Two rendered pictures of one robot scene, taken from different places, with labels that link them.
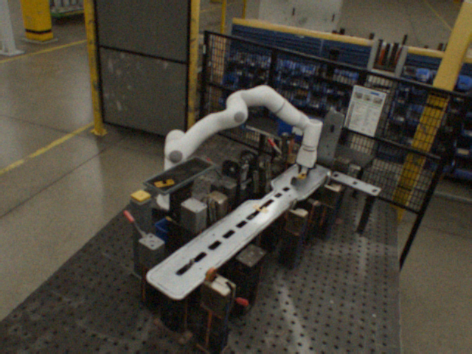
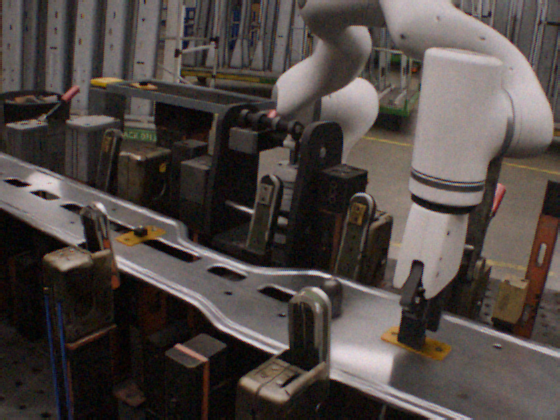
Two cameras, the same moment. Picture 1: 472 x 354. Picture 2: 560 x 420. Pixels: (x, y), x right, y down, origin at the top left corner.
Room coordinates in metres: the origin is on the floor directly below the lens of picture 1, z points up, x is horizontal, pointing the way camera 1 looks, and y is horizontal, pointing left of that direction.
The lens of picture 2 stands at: (1.88, -1.04, 1.38)
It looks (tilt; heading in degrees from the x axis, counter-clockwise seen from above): 19 degrees down; 91
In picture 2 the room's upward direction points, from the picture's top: 5 degrees clockwise
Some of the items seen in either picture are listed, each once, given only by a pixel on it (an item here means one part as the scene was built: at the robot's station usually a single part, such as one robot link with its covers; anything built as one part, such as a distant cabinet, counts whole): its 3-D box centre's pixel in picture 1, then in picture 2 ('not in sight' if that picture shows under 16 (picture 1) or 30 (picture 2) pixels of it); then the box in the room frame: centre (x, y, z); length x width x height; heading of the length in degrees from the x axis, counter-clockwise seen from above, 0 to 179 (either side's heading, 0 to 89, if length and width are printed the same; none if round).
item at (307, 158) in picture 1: (307, 155); (437, 238); (2.05, -0.39, 1.14); 0.10 x 0.07 x 0.11; 58
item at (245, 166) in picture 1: (237, 194); (266, 252); (1.85, -0.02, 0.94); 0.18 x 0.13 x 0.49; 148
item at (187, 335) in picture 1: (173, 304); not in sight; (1.12, 0.19, 0.84); 0.18 x 0.06 x 0.29; 58
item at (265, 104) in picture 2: (181, 174); (184, 94); (1.64, 0.26, 1.16); 0.37 x 0.14 x 0.02; 148
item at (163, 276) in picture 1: (259, 212); (129, 236); (1.63, -0.14, 1.00); 1.38 x 0.22 x 0.02; 148
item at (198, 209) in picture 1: (192, 240); (93, 214); (1.46, 0.17, 0.90); 0.13 x 0.10 x 0.41; 58
